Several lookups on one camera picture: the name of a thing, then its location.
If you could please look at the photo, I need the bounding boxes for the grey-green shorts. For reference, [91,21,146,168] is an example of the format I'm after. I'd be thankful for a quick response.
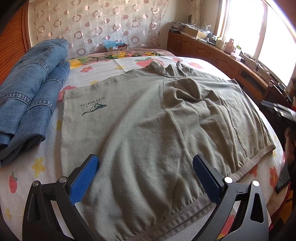
[61,61,275,240]

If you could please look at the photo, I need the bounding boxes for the person's right hand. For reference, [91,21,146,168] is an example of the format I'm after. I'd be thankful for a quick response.
[285,128,295,165]

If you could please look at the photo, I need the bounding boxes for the white strawberry flower sheet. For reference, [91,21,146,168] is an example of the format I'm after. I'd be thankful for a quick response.
[1,55,288,238]

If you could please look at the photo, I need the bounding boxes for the long wooden side cabinet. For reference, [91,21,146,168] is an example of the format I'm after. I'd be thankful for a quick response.
[166,31,292,108]

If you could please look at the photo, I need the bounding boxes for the pink bottle on cabinet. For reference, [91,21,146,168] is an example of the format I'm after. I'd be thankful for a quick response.
[224,38,235,54]

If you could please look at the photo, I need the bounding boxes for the wooden framed window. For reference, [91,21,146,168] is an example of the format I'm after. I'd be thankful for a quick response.
[217,1,295,87]

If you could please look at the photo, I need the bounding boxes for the white cup on cabinet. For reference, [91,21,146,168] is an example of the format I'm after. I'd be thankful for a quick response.
[216,39,225,50]

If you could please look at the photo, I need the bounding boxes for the folded blue jeans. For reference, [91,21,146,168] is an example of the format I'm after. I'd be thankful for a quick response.
[1,38,70,167]

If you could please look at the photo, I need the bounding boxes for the cardboard box on cabinet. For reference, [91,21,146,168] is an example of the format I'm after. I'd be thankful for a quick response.
[184,26,208,40]

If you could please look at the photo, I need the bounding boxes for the floral pink bed blanket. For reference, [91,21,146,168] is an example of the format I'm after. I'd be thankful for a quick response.
[68,48,175,69]

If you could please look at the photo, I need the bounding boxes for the box with blue bag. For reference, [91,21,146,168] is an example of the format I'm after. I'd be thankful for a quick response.
[103,40,127,52]

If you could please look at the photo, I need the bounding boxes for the pink circle sheer curtain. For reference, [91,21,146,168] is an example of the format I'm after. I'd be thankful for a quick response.
[28,0,169,59]

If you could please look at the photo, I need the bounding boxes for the brown louvered wooden wardrobe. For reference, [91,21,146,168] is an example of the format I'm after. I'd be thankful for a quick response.
[1,1,31,82]

